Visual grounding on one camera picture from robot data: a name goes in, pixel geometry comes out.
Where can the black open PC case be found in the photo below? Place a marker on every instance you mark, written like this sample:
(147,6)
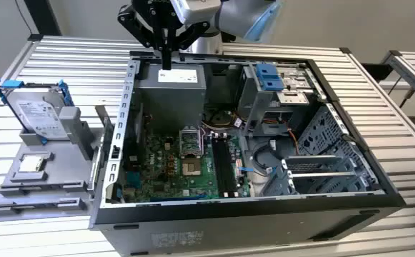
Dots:
(229,227)

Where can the grey power supply unit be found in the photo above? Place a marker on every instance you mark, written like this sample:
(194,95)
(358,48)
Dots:
(171,107)

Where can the blue expansion slot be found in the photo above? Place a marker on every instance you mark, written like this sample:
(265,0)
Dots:
(178,198)

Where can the blue chip heatsink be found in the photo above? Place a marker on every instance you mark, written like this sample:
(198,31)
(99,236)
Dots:
(134,180)

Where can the blue plastic drive latch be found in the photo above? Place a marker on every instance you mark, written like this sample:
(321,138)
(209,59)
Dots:
(273,84)
(266,71)

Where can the silver CPU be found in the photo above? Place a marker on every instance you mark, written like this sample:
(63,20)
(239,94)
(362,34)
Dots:
(31,163)

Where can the hard disk in blue carrier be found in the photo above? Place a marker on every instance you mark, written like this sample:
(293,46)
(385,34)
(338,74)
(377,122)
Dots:
(35,112)

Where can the black box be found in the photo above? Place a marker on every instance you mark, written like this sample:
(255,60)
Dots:
(376,71)

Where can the black RAM slot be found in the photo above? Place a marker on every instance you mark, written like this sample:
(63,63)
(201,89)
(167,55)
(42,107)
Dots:
(222,166)
(230,166)

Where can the black vertical post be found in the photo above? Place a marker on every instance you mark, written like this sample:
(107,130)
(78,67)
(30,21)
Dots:
(46,16)

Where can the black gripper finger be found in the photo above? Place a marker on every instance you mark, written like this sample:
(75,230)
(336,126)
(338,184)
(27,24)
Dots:
(191,36)
(139,32)

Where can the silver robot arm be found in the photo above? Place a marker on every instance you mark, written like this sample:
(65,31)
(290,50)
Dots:
(235,16)

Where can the CPU socket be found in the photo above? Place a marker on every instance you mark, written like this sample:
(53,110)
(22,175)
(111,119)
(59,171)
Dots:
(193,167)

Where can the grey optical drive cage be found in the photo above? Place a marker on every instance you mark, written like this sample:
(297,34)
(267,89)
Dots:
(257,107)

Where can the RAM stick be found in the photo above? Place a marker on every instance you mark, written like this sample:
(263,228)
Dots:
(38,205)

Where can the grey parts rack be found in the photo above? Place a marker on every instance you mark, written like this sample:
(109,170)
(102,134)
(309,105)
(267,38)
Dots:
(69,166)

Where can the metal disk bay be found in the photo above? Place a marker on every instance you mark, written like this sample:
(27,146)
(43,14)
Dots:
(318,174)

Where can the green motherboard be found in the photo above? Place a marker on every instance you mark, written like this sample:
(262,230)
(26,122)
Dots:
(201,184)

